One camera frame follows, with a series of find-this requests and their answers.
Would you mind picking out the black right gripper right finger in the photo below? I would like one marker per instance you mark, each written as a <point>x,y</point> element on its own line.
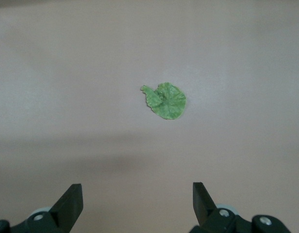
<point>203,206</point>

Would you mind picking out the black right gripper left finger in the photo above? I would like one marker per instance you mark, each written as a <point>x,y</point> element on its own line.
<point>67,206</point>

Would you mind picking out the green lettuce leaf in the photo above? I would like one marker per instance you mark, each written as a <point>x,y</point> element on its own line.
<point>169,104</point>

